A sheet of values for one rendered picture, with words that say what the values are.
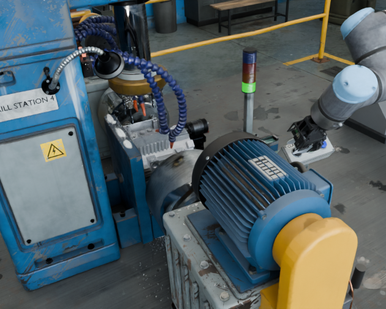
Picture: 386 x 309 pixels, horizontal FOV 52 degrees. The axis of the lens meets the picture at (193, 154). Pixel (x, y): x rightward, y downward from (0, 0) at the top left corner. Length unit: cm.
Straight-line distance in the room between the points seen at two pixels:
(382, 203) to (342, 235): 98
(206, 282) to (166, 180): 37
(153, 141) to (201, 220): 47
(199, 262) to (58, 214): 49
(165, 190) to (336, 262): 52
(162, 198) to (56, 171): 28
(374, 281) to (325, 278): 64
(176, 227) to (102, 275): 48
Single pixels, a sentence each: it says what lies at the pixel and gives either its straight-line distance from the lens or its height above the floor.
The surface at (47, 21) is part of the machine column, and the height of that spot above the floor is 156.
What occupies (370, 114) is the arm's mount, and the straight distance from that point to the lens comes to 200.
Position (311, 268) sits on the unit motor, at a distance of 64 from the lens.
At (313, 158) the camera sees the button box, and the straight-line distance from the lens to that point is 134.
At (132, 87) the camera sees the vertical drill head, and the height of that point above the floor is 133.
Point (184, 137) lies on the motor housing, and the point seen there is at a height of 109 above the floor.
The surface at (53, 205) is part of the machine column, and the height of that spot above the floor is 109.
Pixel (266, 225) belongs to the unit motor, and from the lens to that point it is 65.
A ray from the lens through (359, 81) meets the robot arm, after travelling 101.
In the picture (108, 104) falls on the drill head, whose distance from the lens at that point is 154.
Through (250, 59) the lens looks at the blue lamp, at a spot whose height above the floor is 118.
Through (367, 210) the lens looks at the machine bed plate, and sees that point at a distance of 156.
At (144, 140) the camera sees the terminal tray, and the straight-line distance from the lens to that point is 126.
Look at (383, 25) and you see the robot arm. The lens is 114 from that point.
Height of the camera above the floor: 176
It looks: 33 degrees down
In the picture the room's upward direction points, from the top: 3 degrees counter-clockwise
